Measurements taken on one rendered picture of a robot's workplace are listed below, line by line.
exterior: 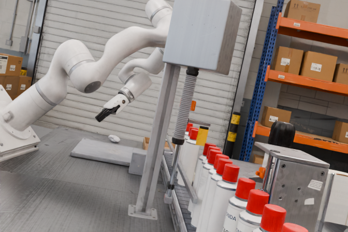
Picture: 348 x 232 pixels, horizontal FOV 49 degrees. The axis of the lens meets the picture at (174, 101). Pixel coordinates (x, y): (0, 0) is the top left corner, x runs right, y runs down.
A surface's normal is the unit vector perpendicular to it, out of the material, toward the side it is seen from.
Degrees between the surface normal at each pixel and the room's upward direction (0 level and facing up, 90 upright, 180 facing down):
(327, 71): 91
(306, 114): 90
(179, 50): 90
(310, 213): 90
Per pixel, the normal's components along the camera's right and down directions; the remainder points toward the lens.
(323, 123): -0.11, 0.04
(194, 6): -0.48, -0.05
